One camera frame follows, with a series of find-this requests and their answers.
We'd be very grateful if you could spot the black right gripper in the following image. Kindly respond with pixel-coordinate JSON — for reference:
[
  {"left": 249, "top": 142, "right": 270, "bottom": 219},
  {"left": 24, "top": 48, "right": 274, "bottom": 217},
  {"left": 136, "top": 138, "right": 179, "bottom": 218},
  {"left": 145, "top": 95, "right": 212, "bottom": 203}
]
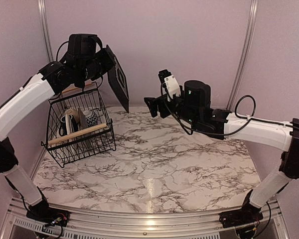
[{"left": 145, "top": 89, "right": 199, "bottom": 127}]

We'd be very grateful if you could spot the square floral plate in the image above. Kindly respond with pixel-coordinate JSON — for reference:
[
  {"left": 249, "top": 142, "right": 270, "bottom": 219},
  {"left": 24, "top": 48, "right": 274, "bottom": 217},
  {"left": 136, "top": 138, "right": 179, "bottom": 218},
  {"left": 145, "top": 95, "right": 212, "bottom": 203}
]
[{"left": 106, "top": 45, "right": 129, "bottom": 113}]

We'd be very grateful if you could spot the grey patterned round plate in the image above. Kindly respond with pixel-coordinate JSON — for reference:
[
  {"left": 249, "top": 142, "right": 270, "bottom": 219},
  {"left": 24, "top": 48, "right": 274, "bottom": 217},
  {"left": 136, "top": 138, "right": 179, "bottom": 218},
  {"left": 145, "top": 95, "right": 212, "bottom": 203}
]
[{"left": 76, "top": 108, "right": 89, "bottom": 148}]

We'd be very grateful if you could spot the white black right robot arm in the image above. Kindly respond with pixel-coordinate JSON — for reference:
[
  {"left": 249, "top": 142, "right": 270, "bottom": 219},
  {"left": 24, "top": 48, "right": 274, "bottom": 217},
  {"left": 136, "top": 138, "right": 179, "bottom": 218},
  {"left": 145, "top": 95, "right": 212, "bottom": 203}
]
[{"left": 144, "top": 76, "right": 299, "bottom": 228}]

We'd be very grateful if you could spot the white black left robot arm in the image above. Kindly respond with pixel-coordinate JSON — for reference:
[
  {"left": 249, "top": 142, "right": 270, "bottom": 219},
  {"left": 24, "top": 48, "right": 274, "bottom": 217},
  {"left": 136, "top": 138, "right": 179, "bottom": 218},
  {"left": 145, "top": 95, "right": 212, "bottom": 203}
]
[{"left": 0, "top": 34, "right": 115, "bottom": 222}]

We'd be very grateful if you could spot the beige ceramic bowl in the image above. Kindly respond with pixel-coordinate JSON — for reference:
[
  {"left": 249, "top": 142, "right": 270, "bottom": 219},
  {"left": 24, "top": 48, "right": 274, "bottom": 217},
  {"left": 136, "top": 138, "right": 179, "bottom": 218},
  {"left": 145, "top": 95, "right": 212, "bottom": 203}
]
[{"left": 64, "top": 108, "right": 79, "bottom": 122}]

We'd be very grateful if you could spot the blue white patterned bowl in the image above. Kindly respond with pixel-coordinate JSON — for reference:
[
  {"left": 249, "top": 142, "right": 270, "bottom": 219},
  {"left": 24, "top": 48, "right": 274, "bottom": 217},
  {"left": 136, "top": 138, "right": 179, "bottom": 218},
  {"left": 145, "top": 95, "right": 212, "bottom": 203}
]
[{"left": 83, "top": 110, "right": 98, "bottom": 127}]

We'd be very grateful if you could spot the white round plate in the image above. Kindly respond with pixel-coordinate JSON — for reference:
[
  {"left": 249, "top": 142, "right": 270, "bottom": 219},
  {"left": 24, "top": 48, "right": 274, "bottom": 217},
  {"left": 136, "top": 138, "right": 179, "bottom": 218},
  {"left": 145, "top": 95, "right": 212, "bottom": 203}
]
[{"left": 65, "top": 114, "right": 77, "bottom": 135}]

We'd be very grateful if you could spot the dark blue mug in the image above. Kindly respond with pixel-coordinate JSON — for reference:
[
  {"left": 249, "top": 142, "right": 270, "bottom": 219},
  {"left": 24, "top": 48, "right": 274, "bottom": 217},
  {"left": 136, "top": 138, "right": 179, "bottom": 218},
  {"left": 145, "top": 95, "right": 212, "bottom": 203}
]
[{"left": 59, "top": 115, "right": 67, "bottom": 136}]

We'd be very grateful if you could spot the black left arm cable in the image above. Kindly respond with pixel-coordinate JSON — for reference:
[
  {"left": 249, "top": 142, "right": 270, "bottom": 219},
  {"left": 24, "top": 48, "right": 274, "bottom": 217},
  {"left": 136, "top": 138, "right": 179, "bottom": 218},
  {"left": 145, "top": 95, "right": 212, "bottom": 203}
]
[{"left": 56, "top": 41, "right": 70, "bottom": 63}]

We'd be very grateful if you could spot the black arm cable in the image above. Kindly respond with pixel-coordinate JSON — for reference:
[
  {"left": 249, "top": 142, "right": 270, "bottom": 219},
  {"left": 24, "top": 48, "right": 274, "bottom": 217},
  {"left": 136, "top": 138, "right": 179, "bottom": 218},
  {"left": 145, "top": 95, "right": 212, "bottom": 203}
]
[
  {"left": 56, "top": 41, "right": 70, "bottom": 63},
  {"left": 160, "top": 84, "right": 299, "bottom": 136}
]

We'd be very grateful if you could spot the black wire dish rack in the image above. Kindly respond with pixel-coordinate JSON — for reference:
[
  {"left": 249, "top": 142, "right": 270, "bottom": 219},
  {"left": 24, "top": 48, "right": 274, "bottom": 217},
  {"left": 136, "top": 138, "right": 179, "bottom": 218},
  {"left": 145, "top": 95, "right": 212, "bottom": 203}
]
[{"left": 41, "top": 83, "right": 116, "bottom": 167}]

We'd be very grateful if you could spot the aluminium left corner post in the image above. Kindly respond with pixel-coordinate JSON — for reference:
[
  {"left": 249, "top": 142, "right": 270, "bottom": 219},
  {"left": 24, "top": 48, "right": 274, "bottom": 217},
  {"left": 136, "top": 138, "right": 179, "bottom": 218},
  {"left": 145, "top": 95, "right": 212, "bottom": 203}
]
[{"left": 37, "top": 0, "right": 53, "bottom": 62}]

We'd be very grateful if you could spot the aluminium corner post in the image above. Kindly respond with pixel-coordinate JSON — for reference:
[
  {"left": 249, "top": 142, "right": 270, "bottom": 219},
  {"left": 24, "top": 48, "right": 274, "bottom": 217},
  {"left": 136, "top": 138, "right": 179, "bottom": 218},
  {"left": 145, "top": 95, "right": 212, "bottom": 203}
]
[
  {"left": 226, "top": 0, "right": 259, "bottom": 110},
  {"left": 37, "top": 0, "right": 53, "bottom": 62}
]

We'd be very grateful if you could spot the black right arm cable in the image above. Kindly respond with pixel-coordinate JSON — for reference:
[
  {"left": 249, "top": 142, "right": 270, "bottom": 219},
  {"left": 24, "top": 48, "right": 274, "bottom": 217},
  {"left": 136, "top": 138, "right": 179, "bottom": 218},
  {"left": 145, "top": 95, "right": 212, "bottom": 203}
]
[{"left": 160, "top": 84, "right": 299, "bottom": 136}]

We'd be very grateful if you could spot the aluminium right corner post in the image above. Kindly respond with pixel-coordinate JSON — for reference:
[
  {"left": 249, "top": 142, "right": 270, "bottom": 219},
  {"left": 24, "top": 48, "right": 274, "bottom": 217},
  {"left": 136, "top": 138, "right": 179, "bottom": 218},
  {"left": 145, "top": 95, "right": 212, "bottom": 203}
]
[{"left": 226, "top": 0, "right": 259, "bottom": 110}]

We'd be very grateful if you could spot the aluminium front frame rail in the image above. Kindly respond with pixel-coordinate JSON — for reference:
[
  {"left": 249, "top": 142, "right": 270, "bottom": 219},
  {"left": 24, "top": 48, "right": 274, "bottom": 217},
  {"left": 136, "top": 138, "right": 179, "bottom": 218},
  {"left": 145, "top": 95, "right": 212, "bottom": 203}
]
[{"left": 0, "top": 198, "right": 290, "bottom": 239}]

